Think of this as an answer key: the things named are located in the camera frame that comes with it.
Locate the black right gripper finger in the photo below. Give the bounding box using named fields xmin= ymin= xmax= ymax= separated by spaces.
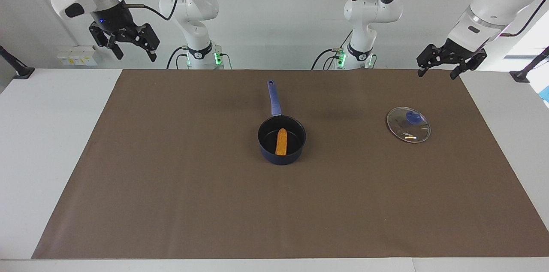
xmin=143 ymin=24 xmax=160 ymax=62
xmin=111 ymin=38 xmax=125 ymax=60

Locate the glass lid with blue knob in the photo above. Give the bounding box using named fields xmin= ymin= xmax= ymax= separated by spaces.
xmin=386 ymin=106 xmax=431 ymax=143

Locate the yellow toy corn cob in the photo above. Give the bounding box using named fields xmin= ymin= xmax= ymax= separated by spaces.
xmin=275 ymin=128 xmax=288 ymax=156

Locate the black clamp stand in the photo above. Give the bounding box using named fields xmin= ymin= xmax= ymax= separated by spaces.
xmin=0 ymin=45 xmax=36 ymax=79
xmin=510 ymin=47 xmax=549 ymax=83

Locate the dark blue saucepan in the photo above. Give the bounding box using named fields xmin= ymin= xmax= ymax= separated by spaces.
xmin=257 ymin=80 xmax=307 ymax=166

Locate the brown table mat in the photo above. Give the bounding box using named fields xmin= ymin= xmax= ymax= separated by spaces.
xmin=31 ymin=69 xmax=549 ymax=260

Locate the black base cable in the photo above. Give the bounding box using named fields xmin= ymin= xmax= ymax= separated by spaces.
xmin=311 ymin=30 xmax=353 ymax=70
xmin=166 ymin=47 xmax=233 ymax=70

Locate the white wall socket box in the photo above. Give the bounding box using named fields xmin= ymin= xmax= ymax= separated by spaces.
xmin=57 ymin=45 xmax=98 ymax=66

